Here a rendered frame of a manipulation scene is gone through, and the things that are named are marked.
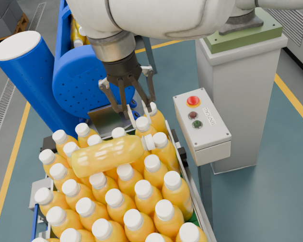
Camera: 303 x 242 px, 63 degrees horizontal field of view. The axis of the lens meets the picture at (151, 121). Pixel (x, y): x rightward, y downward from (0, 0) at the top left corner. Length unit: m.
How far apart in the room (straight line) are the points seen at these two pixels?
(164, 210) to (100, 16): 0.40
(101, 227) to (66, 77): 0.49
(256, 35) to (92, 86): 0.67
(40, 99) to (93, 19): 1.24
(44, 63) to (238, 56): 1.04
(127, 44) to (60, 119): 1.30
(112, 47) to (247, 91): 0.90
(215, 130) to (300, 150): 1.42
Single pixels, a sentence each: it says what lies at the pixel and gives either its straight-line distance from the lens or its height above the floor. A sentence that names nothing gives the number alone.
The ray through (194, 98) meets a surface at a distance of 0.73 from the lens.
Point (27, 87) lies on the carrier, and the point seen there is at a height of 0.84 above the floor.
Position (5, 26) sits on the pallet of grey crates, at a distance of 4.40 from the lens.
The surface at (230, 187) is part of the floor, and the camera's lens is 1.80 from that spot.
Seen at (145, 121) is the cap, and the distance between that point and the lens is 0.69.
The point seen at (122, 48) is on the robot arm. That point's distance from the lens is 0.50.
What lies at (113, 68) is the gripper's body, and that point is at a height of 1.33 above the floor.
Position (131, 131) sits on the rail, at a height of 0.97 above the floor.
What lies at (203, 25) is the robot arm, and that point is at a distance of 0.35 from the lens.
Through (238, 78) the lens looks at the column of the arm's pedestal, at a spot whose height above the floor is 0.84.
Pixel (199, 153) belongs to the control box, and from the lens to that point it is 0.67.
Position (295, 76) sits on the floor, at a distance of 2.58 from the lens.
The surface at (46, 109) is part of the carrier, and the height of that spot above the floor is 0.65.
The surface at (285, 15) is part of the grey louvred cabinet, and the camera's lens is 2.69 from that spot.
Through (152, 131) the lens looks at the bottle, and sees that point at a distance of 0.71.
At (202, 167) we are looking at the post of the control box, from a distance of 0.90.
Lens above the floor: 1.62
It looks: 47 degrees down
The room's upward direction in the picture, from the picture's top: 17 degrees counter-clockwise
